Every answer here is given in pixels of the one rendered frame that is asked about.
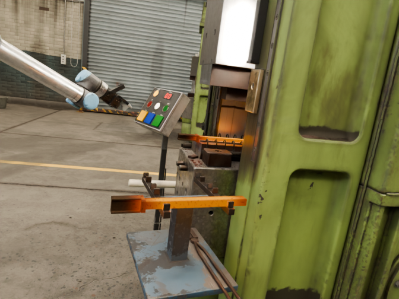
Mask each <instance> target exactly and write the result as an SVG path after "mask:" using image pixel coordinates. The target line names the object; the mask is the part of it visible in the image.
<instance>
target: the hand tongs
mask: <svg viewBox="0 0 399 299"><path fill-rule="evenodd" d="M189 240H190V241H191V243H192V244H194V245H195V248H196V251H197V253H198V255H199V256H200V258H201V260H202V261H203V262H204V264H205V266H206V267H207V269H208V270H209V272H210V274H211V275H212V276H213V278H214V280H215V281H216V283H217V284H218V286H219V287H220V289H221V290H222V292H223V294H224V295H225V296H226V298H227V299H232V298H231V297H230V295H229V294H228V292H227V291H226V290H225V288H224V286H223V285H222V284H221V282H220V281H219V279H218V277H217V276H216V275H215V273H214V272H213V270H212V269H211V267H210V266H209V264H208V263H207V261H206V260H205V258H204V257H203V255H202V254H201V252H200V250H199V248H198V247H200V248H201V250H202V251H203V252H204V253H205V254H206V255H207V257H208V258H209V260H210V261H211V263H212V264H213V265H214V267H215V268H216V269H217V271H218V273H219V274H220V275H221V277H222V278H223V280H224V281H225V283H226V284H227V286H228V287H229V288H230V290H231V291H232V293H233V294H234V295H235V297H236V298H237V299H241V297H240V296H239V294H238V293H237V292H236V290H235V289H234V287H233V286H232V285H231V283H230V282H229V280H228V279H227V278H226V276H225V275H224V273H223V272H222V271H221V269H220V268H219V267H218V265H217V264H216V262H215V261H214V260H213V258H212V257H211V256H210V254H209V253H208V252H207V250H206V249H205V248H204V247H203V246H202V245H201V244H200V243H199V240H198V236H197V235H196V234H195V232H194V231H193V229H192V228H191V233H190V238H189Z"/></svg>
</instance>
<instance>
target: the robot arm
mask: <svg viewBox="0 0 399 299"><path fill-rule="evenodd" d="M0 61H2V62H4V63H6V64H7V65H9V66H11V67H13V68H15V69H16V70H18V71H20V72H22V73H24V74H26V75H27V76H29V77H30V78H32V79H35V80H36V81H38V82H40V83H41V84H43V85H45V86H47V87H49V88H50V89H52V90H54V91H56V92H57V93H59V94H61V95H63V96H65V97H66V102H67V103H69V104H70V105H72V106H74V107H76V108H77V109H80V108H82V107H83V108H85V109H87V110H93V109H95V108H96V107H97V106H98V104H99V99H101V100H102V101H104V102H105V103H106V104H108V105H109V106H110V105H111V106H110V107H114V108H116V109H117V108H118V107H119V106H120V109H121V110H123V111H125V110H126V109H127V108H132V106H131V105H130V104H129V103H128V102H127V101H126V100H125V99H123V98H122V97H121V96H120V95H118V94H116V92H118V91H120V90H123V89H124V88H125V86H124V84H119V85H117V86H115V87H113V88H111V89H110V88H109V87H108V85H107V84H106V83H105V82H103V81H102V80H100V79H99V78H97V77H96V76H95V75H93V74H92V73H91V72H89V71H88V70H86V69H85V70H82V71H81V72H80V73H79V74H78V75H77V77H76V78H75V81H76V82H77V83H76V84H75V83H73V82H72V81H70V80H69V79H67V78H65V77H63V76H62V75H60V74H59V73H57V72H55V71H54V70H52V69H50V68H49V67H47V66H46V65H44V64H42V63H41V62H39V61H37V60H36V59H34V58H32V57H31V56H29V55H28V54H26V53H24V52H23V51H21V50H20V49H17V48H16V47H15V46H13V45H11V44H9V43H8V42H6V41H5V40H3V39H1V36H0ZM91 92H92V93H91ZM98 97H99V98H98Z"/></svg>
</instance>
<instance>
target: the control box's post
mask: <svg viewBox="0 0 399 299"><path fill-rule="evenodd" d="M168 138H169V137H167V136H164V135H163V136H162V143H161V156H160V168H159V179H158V180H164V171H165V165H166V154H167V145H168ZM162 193H163V189H160V196H162ZM154 222H160V212H159V210H158V209H155V215H154ZM153 230H159V224H154V227H153Z"/></svg>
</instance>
